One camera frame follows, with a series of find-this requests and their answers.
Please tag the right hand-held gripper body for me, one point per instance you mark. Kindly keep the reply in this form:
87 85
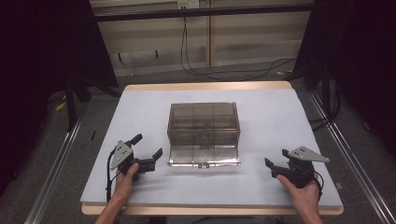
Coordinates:
299 166

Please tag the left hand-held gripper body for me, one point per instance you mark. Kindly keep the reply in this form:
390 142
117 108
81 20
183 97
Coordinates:
122 154

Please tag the transparent brown plastic box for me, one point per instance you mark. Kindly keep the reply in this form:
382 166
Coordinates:
204 130

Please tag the person's right hand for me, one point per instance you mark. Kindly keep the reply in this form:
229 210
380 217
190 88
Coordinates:
300 194

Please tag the person's left hand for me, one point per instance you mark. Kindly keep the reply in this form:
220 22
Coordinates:
125 184

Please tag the small black stick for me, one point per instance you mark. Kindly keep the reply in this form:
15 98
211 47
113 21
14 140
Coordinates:
93 135

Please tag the white foam mat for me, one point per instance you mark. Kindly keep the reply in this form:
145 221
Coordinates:
264 124

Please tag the black metal stand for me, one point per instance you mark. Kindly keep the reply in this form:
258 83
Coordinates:
326 90
71 104

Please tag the yellow floor tape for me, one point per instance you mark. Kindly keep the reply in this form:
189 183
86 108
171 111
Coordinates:
60 106
282 73

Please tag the wooden table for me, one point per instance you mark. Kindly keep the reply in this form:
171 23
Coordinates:
205 85

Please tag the black curtain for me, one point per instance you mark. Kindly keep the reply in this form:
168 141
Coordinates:
358 56
37 62

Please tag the black horizontal bar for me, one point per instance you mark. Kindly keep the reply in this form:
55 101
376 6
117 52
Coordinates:
202 12

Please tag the aluminium floor rail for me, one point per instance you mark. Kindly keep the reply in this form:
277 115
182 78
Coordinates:
351 165
54 171

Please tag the white wall socket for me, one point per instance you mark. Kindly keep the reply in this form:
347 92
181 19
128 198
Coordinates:
188 3

